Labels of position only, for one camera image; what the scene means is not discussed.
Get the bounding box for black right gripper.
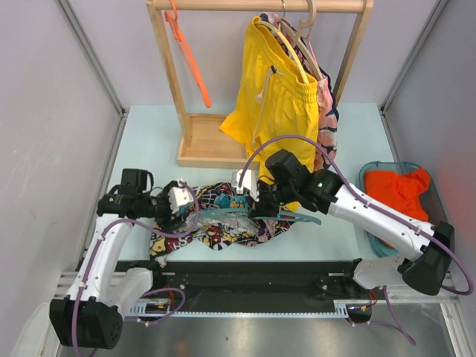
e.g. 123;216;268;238
245;180;296;219

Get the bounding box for teal plastic hanger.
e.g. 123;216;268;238
169;188;321;225

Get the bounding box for comic print shorts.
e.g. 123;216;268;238
149;182;294;265

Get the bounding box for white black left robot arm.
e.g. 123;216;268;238
49;168;198;350

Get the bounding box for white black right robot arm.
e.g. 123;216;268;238
237;149;454;298

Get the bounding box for yellow shorts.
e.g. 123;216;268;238
220;16;319;183

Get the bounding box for pink floral shorts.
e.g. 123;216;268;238
260;12;339;159

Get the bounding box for beige hanger with metal hook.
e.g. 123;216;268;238
277;0;323;81

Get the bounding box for beige wooden hanger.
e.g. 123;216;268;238
255;20;309;84

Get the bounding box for orange plastic hanger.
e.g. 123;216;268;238
164;0;212;108

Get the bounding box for wooden clothes rack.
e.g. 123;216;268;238
146;1;374;169

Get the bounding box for orange garment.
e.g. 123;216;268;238
363;167;432;250

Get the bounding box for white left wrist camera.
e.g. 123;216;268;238
168;179;194;215

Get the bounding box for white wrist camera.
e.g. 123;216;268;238
231;170;260;202
168;179;194;215

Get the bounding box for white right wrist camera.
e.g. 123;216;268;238
231;170;260;202

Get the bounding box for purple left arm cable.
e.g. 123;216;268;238
70;181;202;357

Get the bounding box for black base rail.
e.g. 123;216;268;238
115;260;371;314

